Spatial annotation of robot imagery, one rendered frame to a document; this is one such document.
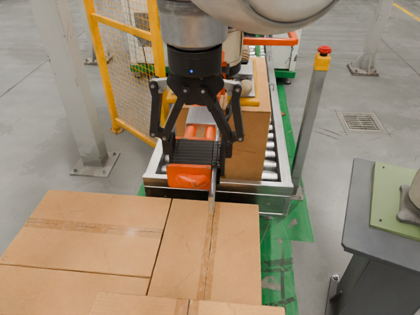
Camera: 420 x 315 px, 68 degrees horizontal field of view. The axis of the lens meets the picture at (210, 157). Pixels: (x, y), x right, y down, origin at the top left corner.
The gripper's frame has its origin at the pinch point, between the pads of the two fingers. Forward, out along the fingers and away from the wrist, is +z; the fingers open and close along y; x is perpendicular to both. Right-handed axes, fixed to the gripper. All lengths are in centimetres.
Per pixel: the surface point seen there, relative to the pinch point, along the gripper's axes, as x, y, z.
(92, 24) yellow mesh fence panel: -184, 100, 31
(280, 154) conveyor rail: -87, -31, 65
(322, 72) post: -117, -51, 32
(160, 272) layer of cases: -18, 17, 70
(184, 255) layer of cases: -26, 10, 70
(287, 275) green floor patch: -54, -41, 124
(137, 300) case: 11.5, 12.0, 30.0
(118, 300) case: 12.0, 16.0, 30.0
